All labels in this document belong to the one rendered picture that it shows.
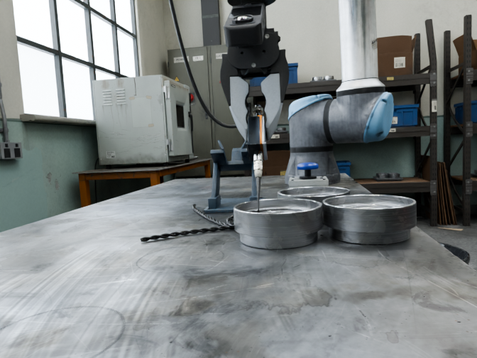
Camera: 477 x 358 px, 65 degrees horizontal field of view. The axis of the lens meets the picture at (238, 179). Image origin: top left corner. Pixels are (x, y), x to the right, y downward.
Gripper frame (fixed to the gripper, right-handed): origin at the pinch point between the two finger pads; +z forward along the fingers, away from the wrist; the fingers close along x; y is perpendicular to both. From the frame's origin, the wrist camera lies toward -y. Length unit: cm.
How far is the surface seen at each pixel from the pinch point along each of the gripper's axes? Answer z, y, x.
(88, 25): -99, 240, 147
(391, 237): 12.5, -12.4, -14.8
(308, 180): 8.8, 13.6, -7.9
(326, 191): 9.8, 6.6, -10.2
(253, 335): 13.2, -31.8, -1.3
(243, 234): 11.6, -12.8, 1.1
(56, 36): -78, 196, 149
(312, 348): 13.2, -33.1, -4.8
